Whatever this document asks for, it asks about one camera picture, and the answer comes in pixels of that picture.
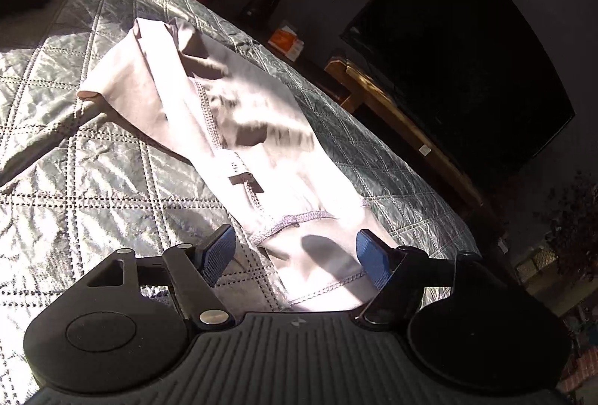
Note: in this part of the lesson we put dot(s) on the dried purple plant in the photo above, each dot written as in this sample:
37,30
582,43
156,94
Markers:
574,227

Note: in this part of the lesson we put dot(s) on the wooden television stand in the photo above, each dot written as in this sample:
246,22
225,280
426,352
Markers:
397,124

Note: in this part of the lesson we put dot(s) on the silver woven vase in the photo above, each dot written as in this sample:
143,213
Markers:
537,269

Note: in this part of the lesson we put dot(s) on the black tabletop appliance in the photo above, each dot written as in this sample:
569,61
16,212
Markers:
261,0

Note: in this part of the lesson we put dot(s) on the black flat-screen television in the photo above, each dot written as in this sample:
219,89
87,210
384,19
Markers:
458,59

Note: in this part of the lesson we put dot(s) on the grey quilted bedspread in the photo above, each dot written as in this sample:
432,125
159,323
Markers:
93,180

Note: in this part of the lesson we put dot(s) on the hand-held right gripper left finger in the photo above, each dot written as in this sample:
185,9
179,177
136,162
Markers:
218,255

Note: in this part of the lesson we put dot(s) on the orange tissue box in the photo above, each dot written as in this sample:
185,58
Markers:
286,41

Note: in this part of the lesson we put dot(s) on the light pink garment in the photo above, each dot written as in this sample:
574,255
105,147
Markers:
243,124

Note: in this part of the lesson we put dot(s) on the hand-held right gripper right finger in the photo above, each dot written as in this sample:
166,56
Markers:
373,257

